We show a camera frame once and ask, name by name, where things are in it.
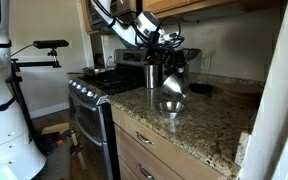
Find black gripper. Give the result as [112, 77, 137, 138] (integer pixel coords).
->
[163, 49, 186, 77]

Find stainless steel bowl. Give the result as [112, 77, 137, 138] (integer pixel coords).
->
[160, 73, 187, 103]
[157, 100, 187, 120]

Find small perforated steel utensil holder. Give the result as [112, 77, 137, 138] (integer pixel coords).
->
[178, 61, 190, 88]

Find black cast iron skillet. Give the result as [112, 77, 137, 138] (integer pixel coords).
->
[188, 83, 214, 98]

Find large perforated steel utensil holder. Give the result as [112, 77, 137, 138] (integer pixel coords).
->
[143, 63, 163, 89]

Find steel frying pan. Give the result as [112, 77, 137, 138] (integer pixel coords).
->
[67, 67, 111, 77]

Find base cabinet with drawers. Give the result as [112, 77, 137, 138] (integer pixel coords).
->
[110, 104, 228, 180]

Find white tall cabinet panel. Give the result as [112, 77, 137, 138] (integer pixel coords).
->
[238, 0, 288, 180]

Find stainless steel gas stove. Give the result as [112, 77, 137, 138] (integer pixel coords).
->
[67, 49, 148, 180]

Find red and black clamp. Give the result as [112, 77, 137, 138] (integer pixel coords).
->
[55, 128, 87, 171]

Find perforated workbench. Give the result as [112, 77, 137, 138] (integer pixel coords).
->
[33, 121, 85, 180]

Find white wall outlet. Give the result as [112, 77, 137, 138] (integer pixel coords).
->
[200, 53, 212, 70]

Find metal drawer handle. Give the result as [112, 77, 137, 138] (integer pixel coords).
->
[135, 131, 154, 146]
[138, 164, 156, 180]

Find black stereo camera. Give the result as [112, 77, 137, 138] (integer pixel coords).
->
[32, 39, 70, 50]

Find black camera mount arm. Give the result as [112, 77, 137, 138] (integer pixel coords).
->
[5, 48, 62, 141]

